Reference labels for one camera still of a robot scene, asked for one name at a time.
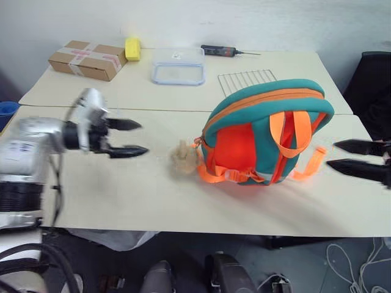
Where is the clear plastic food container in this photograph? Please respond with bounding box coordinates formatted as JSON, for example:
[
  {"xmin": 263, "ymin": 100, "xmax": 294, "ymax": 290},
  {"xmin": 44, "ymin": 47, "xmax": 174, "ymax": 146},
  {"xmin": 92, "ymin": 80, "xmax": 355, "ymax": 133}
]
[{"xmin": 150, "ymin": 46, "xmax": 206, "ymax": 87}]

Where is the black strap bundle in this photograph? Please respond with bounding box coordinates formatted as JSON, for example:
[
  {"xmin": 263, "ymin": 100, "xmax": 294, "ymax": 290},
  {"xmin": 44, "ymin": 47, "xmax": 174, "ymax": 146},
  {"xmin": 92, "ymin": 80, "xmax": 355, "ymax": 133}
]
[{"xmin": 0, "ymin": 242, "xmax": 81, "ymax": 293}]

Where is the metal wire rack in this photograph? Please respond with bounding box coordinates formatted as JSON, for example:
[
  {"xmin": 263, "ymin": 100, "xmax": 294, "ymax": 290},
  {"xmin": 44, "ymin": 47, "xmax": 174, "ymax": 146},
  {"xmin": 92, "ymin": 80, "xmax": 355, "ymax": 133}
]
[{"xmin": 217, "ymin": 69, "xmax": 279, "ymax": 98}]

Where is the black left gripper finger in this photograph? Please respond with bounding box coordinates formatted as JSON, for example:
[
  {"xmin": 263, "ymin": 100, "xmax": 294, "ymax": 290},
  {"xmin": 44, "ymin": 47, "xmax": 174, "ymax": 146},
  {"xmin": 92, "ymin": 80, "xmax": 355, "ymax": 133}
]
[
  {"xmin": 107, "ymin": 145, "xmax": 150, "ymax": 159},
  {"xmin": 107, "ymin": 118, "xmax": 144, "ymax": 132}
]

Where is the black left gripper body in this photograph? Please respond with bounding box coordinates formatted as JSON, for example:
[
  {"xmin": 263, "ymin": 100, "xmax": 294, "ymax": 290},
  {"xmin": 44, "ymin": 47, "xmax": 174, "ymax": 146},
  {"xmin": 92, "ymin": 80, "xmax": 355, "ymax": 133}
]
[{"xmin": 87, "ymin": 117, "xmax": 113, "ymax": 154}]

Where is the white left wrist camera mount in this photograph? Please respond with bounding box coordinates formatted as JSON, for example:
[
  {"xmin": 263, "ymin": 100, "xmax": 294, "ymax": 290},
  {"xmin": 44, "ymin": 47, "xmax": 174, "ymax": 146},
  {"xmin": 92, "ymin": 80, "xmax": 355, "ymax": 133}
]
[{"xmin": 74, "ymin": 88, "xmax": 109, "ymax": 151}]

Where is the taped brown cardboard box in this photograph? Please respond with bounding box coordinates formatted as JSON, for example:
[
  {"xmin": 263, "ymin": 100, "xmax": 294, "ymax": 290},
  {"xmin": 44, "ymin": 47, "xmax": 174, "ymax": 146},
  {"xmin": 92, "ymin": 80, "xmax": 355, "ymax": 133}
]
[{"xmin": 48, "ymin": 40, "xmax": 129, "ymax": 82}]

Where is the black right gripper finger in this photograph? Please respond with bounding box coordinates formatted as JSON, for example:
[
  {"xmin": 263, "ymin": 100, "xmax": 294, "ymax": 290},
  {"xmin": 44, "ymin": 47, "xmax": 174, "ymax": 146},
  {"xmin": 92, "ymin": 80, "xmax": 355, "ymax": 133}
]
[
  {"xmin": 326, "ymin": 158, "xmax": 391, "ymax": 189},
  {"xmin": 332, "ymin": 139, "xmax": 384, "ymax": 157}
]

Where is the black and red screwdriver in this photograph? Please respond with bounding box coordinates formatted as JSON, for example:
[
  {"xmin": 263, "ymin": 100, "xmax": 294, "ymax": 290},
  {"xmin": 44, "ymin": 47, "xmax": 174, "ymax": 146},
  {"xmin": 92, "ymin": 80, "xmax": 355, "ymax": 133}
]
[{"xmin": 200, "ymin": 44, "xmax": 262, "ymax": 58}]

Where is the blue round container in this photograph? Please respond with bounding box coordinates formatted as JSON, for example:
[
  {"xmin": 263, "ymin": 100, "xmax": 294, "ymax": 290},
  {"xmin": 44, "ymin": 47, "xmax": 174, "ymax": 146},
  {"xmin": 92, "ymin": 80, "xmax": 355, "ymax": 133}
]
[{"xmin": 0, "ymin": 101, "xmax": 21, "ymax": 132}]

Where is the dark rounded shape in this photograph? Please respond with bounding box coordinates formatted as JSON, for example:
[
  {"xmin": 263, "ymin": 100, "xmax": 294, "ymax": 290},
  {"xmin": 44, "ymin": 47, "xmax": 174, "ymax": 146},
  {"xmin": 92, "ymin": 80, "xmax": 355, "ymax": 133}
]
[
  {"xmin": 141, "ymin": 259, "xmax": 175, "ymax": 293},
  {"xmin": 203, "ymin": 251, "xmax": 258, "ymax": 293}
]

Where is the white plastic bag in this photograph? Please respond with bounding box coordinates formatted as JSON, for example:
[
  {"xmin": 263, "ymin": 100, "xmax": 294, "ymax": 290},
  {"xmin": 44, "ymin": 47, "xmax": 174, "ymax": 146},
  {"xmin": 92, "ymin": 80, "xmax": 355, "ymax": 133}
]
[{"xmin": 67, "ymin": 228, "xmax": 160, "ymax": 252}]

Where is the white cord on floor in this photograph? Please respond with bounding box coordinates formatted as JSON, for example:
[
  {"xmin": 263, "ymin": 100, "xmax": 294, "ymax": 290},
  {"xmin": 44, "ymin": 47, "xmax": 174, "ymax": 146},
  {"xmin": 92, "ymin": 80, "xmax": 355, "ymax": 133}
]
[{"xmin": 325, "ymin": 236, "xmax": 391, "ymax": 293}]

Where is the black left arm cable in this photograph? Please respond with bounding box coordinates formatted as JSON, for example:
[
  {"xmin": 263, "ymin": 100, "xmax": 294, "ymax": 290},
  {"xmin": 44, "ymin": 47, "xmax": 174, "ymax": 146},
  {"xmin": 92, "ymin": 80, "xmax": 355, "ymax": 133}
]
[{"xmin": 48, "ymin": 96, "xmax": 82, "ymax": 229}]

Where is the beige plush keychain toy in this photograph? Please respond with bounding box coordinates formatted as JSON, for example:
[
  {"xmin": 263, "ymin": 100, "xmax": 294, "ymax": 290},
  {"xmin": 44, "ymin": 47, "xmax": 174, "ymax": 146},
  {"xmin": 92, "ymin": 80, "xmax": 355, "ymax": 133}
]
[{"xmin": 169, "ymin": 139, "xmax": 200, "ymax": 176}]

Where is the black chair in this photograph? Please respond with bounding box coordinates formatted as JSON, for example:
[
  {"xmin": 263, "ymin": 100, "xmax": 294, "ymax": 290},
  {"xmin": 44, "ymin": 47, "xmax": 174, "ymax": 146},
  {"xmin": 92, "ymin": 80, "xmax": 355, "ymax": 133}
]
[{"xmin": 342, "ymin": 51, "xmax": 391, "ymax": 142}]

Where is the orange and teal backpack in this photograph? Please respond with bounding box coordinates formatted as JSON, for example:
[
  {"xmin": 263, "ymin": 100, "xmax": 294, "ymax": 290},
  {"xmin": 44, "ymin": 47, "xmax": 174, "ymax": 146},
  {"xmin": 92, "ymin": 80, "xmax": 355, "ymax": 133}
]
[{"xmin": 194, "ymin": 78, "xmax": 335, "ymax": 187}]

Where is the yellow sponge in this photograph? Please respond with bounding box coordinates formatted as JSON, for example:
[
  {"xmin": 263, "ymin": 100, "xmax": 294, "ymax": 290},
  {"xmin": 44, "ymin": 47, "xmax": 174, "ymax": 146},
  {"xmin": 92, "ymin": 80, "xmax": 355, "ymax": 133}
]
[{"xmin": 124, "ymin": 37, "xmax": 142, "ymax": 62}]

